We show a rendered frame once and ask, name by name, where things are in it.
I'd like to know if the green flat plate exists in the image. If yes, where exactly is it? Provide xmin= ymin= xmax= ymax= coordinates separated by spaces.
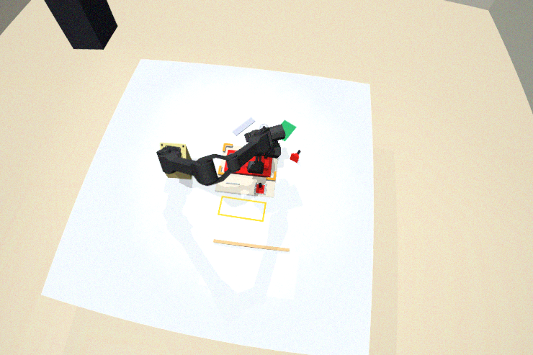
xmin=282 ymin=120 xmax=296 ymax=141

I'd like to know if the tan wooden stick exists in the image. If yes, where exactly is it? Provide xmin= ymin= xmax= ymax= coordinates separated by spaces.
xmin=213 ymin=239 xmax=290 ymax=251

